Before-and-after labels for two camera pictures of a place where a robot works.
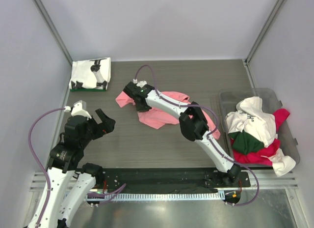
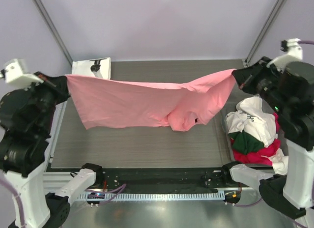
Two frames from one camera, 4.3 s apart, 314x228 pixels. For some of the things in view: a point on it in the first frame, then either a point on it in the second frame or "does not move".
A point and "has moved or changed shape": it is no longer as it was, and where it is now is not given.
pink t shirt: x=159 y=118 has moved or changed shape
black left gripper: x=107 y=126 -> x=58 y=84
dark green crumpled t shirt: x=245 y=143 does not move
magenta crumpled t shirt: x=256 y=157 does not move
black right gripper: x=140 y=109 -> x=246 y=77
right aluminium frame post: x=267 y=26 does not move
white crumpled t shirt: x=249 y=117 does not move
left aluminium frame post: x=52 y=28 does not move
